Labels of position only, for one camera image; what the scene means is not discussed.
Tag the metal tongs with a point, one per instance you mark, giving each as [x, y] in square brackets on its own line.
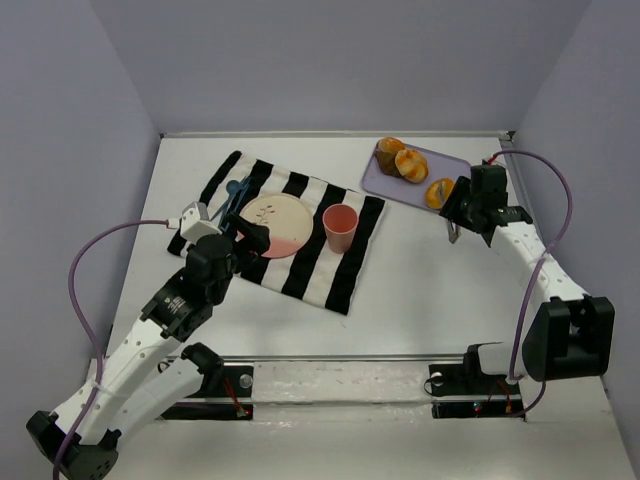
[442, 193]

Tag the cream and pink plate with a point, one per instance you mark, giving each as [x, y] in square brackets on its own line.
[288, 219]

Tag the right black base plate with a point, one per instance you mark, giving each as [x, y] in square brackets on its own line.
[457, 393]

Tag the orange bagel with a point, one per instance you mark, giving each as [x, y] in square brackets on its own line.
[431, 199]

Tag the pink cup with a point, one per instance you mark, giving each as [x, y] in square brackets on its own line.
[340, 222]

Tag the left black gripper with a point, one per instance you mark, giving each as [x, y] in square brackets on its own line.
[252, 236]

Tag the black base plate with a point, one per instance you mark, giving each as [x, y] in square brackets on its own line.
[457, 393]
[228, 398]

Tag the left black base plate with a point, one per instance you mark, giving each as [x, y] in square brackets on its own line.
[228, 398]

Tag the blue fork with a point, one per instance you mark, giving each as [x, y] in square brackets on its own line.
[246, 180]

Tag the top glazed bun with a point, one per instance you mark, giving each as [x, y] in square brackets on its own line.
[390, 145]

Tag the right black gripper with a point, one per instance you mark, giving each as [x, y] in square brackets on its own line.
[459, 201]

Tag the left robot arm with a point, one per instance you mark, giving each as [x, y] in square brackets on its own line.
[153, 366]

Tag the dark brown pastry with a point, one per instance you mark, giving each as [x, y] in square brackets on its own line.
[386, 163]

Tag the lavender tray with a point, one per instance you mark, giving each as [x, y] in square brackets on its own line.
[440, 165]

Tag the blue spoon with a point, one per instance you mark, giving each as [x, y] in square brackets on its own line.
[232, 188]

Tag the blue knife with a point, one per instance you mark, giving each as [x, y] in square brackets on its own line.
[236, 206]

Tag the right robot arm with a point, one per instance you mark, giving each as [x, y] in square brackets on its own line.
[562, 332]

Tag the glazed round bun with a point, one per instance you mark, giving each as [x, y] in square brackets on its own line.
[411, 165]

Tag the black white striped placemat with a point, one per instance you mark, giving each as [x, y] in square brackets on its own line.
[314, 274]

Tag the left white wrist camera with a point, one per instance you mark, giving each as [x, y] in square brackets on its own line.
[195, 223]

